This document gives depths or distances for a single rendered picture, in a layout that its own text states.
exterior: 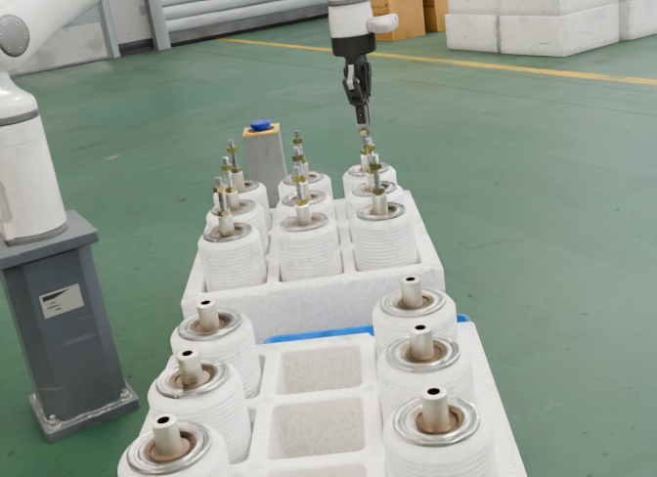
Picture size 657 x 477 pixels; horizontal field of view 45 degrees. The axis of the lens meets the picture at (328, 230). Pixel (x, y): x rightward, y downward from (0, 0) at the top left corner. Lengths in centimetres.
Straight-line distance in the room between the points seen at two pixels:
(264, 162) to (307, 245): 43
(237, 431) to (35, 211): 51
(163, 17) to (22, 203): 522
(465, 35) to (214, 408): 363
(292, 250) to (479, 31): 312
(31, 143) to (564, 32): 297
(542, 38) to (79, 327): 301
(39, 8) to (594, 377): 95
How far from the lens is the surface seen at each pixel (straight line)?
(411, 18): 504
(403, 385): 79
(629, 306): 146
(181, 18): 648
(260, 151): 157
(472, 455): 69
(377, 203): 120
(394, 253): 119
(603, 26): 404
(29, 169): 119
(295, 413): 91
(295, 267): 120
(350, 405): 90
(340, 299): 118
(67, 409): 130
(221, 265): 120
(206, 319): 93
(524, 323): 140
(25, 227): 121
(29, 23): 119
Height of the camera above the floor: 66
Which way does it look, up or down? 20 degrees down
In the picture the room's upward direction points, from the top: 8 degrees counter-clockwise
